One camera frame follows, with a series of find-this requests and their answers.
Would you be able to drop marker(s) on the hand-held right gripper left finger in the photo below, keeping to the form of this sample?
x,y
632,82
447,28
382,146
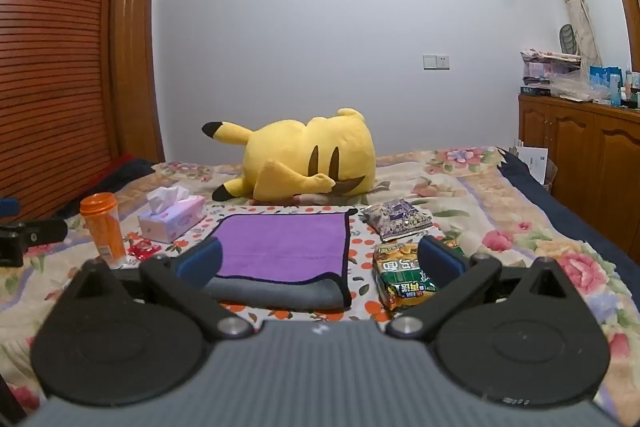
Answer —
x,y
200,259

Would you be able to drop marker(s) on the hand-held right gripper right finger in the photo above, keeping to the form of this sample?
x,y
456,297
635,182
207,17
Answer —
x,y
440,259

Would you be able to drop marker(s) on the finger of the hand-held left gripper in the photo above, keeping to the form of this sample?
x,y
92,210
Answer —
x,y
40,233

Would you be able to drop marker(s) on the purple and grey towel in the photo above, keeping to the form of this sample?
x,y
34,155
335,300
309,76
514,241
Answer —
x,y
280,247

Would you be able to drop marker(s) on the green snack packet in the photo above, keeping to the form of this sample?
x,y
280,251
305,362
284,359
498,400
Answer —
x,y
400,277

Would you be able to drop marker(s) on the pink tissue box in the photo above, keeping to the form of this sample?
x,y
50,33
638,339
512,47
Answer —
x,y
172,219

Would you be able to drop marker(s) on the red candy packet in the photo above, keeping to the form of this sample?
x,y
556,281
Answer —
x,y
144,249

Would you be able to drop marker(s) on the purple snack packet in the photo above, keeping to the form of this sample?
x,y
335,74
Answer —
x,y
397,219

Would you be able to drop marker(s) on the orange plastic bottle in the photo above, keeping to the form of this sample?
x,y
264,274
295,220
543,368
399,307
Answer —
x,y
103,232

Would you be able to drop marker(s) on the dark cloth with red edge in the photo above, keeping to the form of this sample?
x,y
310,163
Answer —
x,y
115,172

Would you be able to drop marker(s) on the white paper box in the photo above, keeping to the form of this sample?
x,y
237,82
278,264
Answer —
x,y
535,164

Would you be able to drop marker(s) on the dark blue blanket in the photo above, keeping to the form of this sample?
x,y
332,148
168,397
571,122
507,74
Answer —
x,y
575,217

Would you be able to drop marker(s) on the yellow plush toy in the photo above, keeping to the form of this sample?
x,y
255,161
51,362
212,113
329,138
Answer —
x,y
310,152

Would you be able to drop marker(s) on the wooden louvered wardrobe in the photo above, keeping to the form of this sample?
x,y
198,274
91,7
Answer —
x,y
55,57

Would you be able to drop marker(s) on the wooden cabinet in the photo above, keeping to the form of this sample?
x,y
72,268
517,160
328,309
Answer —
x,y
585,152

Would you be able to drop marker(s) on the wooden door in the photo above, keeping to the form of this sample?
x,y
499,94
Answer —
x,y
134,57

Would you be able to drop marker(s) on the pile of boxes and bottles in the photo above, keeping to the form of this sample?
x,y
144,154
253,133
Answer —
x,y
565,79

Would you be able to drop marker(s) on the small desk fan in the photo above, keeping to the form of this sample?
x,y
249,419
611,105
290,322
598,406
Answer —
x,y
569,39

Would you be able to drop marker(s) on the white wall switch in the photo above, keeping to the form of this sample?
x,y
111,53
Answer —
x,y
435,62

